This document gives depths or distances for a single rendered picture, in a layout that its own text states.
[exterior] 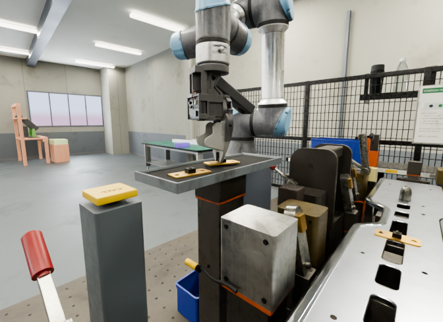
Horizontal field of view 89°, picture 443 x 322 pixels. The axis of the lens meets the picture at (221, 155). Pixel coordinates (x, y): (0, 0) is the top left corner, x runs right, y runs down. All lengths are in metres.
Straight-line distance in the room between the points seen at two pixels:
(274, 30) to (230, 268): 0.80
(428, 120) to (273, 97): 0.96
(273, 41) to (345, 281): 0.77
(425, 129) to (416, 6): 2.44
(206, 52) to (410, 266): 0.57
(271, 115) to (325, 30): 3.33
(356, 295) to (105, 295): 0.38
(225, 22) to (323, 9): 3.79
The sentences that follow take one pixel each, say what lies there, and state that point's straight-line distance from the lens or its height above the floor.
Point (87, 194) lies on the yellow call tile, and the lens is 0.39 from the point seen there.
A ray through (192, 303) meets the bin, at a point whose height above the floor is 0.76.
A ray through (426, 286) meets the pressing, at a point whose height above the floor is 1.00.
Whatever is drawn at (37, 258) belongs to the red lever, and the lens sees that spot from 0.33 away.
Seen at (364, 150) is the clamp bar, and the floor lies 1.15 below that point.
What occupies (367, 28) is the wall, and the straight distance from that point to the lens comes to 3.95.
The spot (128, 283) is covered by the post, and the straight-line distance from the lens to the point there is 0.43.
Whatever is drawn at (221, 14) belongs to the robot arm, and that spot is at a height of 1.48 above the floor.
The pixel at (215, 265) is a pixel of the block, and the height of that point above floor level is 0.93.
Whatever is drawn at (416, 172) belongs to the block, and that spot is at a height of 1.03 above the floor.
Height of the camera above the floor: 1.26
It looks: 8 degrees down
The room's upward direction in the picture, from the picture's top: straight up
